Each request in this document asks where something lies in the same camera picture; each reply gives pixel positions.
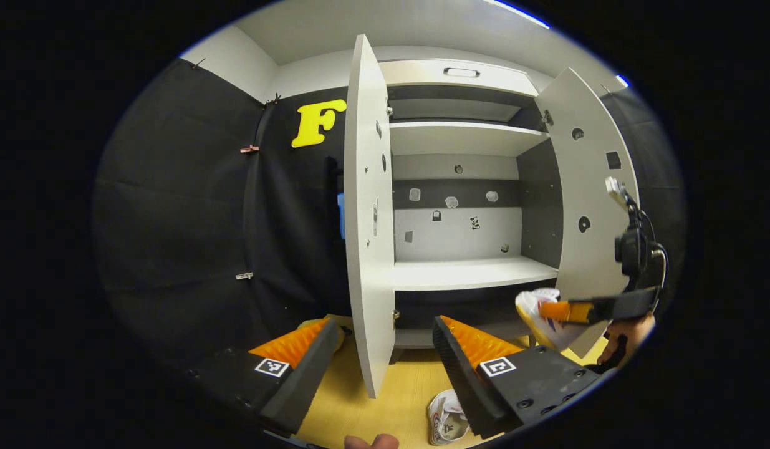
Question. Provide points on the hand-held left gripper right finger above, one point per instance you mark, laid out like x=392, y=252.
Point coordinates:
x=459, y=374

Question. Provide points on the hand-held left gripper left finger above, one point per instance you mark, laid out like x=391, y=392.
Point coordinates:
x=307, y=374

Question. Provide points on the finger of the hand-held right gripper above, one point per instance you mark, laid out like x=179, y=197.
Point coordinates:
x=621, y=307

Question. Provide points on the white shoe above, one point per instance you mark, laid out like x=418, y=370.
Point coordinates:
x=447, y=418
x=556, y=337

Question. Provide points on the white shoe cabinet door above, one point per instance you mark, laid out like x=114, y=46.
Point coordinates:
x=593, y=187
x=367, y=249

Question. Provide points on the white shoe cabinet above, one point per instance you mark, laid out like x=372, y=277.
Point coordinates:
x=459, y=237

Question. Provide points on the white cabinet shelf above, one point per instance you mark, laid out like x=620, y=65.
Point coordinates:
x=466, y=273
x=459, y=137

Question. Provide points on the white cabinet drawer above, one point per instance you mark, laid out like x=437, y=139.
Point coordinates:
x=422, y=73

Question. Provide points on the ceiling light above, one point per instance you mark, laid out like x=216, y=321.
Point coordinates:
x=622, y=81

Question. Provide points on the red clip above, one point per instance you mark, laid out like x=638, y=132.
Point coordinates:
x=249, y=149

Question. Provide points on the black binder clip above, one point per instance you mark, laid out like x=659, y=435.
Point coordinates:
x=274, y=98

